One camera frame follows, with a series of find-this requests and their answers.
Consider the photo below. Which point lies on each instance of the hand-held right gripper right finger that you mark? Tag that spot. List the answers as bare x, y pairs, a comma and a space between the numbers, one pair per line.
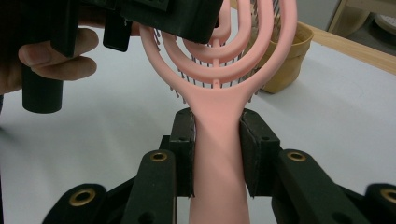
292, 186

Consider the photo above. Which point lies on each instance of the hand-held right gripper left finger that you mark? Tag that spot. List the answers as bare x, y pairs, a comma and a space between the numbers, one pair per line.
162, 186

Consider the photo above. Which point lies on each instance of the pink hairbrush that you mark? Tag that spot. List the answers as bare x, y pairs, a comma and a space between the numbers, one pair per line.
218, 155

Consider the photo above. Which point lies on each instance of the tan cup with animal figure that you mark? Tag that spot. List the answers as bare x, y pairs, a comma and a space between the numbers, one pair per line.
289, 68

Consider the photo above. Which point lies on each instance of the light wooden table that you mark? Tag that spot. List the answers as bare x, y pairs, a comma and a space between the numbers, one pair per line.
358, 53

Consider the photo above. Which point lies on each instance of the wooden desk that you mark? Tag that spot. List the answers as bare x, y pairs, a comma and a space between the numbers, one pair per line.
348, 15

